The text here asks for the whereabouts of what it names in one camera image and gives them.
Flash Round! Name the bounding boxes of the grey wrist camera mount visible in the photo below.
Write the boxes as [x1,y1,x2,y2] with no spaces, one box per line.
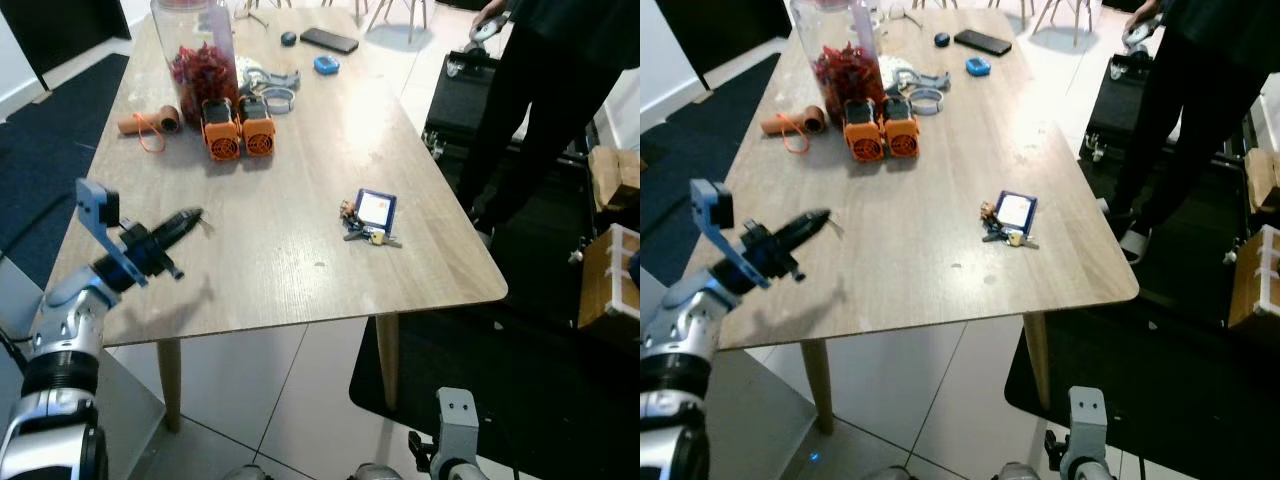
[1068,386,1111,471]
[76,178,151,289]
[437,388,479,471]
[690,178,771,291]

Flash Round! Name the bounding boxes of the white cloth bundle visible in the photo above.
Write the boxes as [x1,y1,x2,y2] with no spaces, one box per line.
[235,55,271,91]
[880,55,921,91]

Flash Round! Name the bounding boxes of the orange cord loop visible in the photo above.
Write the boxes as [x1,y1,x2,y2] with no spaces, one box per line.
[778,113,811,155]
[133,112,167,154]

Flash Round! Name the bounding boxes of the keys with blue card holder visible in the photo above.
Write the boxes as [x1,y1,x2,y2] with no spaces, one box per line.
[340,188,403,248]
[980,190,1041,249]

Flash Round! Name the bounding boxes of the black equipment case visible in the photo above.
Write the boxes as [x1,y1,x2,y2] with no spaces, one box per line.
[1080,50,1146,161]
[425,50,501,151]

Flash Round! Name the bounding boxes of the dark blue carpet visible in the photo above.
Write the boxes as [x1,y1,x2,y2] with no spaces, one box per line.
[0,52,131,291]
[640,52,781,236]

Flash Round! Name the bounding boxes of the black floor mat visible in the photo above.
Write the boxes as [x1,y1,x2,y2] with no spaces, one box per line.
[348,130,641,480]
[1005,130,1280,480]

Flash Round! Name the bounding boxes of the light wooden table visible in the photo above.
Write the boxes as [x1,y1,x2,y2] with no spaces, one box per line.
[45,0,509,433]
[683,0,1141,434]

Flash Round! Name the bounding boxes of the clear jar of red chillies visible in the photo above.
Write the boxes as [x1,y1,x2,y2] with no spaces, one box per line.
[790,0,886,126]
[150,0,241,126]

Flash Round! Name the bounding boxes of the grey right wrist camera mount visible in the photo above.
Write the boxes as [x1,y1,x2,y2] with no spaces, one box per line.
[1068,386,1111,471]
[437,388,479,471]

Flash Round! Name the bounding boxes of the plain cardboard box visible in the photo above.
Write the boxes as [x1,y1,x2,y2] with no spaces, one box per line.
[588,145,641,213]
[1243,147,1280,213]

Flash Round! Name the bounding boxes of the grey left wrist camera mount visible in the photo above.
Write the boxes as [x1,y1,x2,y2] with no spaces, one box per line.
[690,178,771,291]
[76,178,151,289]

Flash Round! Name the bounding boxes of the person in black clothes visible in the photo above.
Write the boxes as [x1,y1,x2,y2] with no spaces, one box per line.
[455,0,641,249]
[1095,0,1280,263]

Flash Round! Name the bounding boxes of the brown cardboard roll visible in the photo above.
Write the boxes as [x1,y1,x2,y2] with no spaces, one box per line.
[117,105,183,137]
[760,105,827,138]

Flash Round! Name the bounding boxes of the orange black fan unit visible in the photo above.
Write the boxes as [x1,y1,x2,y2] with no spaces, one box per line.
[842,98,887,163]
[882,95,921,159]
[238,95,277,158]
[200,98,243,161]

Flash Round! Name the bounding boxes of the black cabinet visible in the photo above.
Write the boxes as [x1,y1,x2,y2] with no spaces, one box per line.
[0,0,131,91]
[655,0,791,76]

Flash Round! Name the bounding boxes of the black smartphone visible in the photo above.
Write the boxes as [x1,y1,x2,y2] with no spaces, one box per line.
[953,28,1013,57]
[299,27,360,55]

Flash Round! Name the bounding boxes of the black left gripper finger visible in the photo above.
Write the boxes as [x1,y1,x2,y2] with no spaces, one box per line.
[160,214,204,249]
[776,208,833,239]
[785,214,833,251]
[152,207,204,237]

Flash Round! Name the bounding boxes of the wooden crate white trim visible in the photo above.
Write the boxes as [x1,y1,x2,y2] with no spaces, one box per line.
[578,225,641,336]
[1228,225,1280,336]

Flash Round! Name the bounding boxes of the grey plastic clamp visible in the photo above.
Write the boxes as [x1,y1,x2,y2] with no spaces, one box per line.
[250,68,301,93]
[900,68,953,93]

